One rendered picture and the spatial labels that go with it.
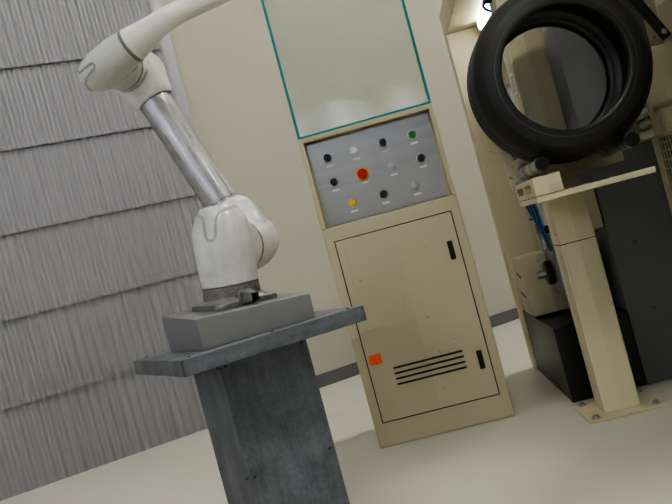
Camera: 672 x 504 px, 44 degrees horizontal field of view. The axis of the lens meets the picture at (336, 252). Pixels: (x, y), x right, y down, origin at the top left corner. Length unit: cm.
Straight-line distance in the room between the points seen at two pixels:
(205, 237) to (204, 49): 325
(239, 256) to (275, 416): 43
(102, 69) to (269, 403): 101
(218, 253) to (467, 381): 145
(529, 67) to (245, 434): 165
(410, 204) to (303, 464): 142
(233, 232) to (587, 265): 137
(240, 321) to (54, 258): 281
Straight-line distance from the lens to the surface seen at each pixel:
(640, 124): 320
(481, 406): 335
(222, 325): 207
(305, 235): 530
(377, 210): 331
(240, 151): 524
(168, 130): 247
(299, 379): 219
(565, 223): 301
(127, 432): 486
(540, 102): 303
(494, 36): 266
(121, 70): 240
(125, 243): 488
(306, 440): 221
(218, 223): 219
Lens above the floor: 80
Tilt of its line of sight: level
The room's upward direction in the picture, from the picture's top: 15 degrees counter-clockwise
